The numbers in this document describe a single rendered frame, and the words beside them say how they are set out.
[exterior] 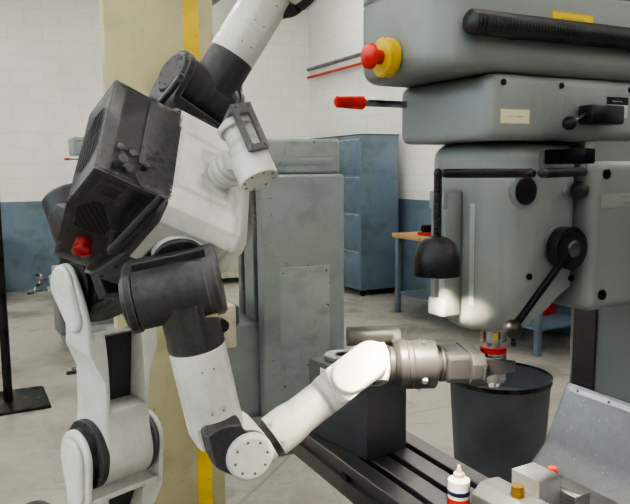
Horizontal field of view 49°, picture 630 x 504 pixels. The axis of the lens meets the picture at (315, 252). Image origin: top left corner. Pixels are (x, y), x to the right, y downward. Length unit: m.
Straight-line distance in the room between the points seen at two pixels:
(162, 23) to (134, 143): 1.69
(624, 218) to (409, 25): 0.51
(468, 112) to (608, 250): 0.36
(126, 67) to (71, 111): 7.34
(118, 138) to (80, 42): 9.08
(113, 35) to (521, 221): 1.93
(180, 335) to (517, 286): 0.54
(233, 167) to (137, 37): 1.69
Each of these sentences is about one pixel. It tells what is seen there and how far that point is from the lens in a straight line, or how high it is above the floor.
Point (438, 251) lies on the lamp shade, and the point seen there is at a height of 1.46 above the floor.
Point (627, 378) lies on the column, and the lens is 1.59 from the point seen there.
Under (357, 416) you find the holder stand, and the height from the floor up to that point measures 1.04.
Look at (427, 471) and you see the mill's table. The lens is 1.57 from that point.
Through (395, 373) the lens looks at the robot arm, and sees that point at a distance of 1.22.
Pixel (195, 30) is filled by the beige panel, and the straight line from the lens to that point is 2.83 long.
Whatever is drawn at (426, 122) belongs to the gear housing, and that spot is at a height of 1.66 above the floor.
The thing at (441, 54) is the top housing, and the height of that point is 1.75.
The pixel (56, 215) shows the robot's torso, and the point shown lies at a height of 1.50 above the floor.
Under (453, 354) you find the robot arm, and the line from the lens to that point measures 1.23.
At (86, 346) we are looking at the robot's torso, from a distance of 1.42.
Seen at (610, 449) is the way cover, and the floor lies 1.01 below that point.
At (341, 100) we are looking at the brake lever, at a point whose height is 1.70.
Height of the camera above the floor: 1.59
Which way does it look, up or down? 7 degrees down
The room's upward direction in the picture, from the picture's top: 1 degrees counter-clockwise
